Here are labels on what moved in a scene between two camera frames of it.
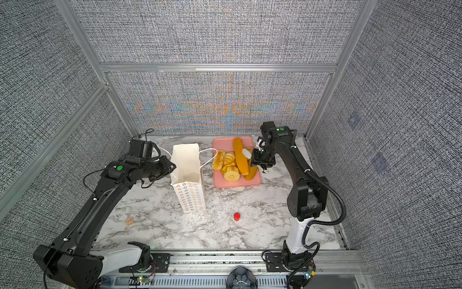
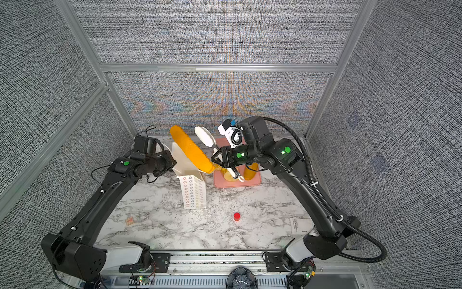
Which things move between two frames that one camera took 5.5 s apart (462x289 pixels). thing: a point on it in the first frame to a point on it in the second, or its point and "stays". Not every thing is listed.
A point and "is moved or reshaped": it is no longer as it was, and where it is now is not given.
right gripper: (257, 159) to (229, 157)
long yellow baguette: (242, 160) is moved or reshaped
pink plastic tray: (227, 144) stays
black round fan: (241, 278) stays
